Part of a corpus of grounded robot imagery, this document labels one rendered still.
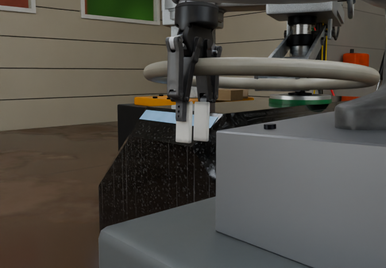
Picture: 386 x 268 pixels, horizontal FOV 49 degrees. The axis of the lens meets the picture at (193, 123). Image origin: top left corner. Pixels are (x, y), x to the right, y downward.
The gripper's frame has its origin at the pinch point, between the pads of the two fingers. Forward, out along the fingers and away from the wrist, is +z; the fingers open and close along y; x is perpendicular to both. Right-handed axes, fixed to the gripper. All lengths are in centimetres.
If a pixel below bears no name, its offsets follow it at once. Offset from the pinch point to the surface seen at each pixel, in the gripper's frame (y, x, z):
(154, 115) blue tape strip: 35, 41, 1
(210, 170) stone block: 26.1, 13.7, 12.9
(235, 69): 0.2, -8.2, -9.2
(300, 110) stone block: 69, 9, -2
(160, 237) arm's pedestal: -38.3, -26.2, 5.2
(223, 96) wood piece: 109, 64, -6
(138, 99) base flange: 105, 115, -4
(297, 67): 5.3, -16.6, -9.7
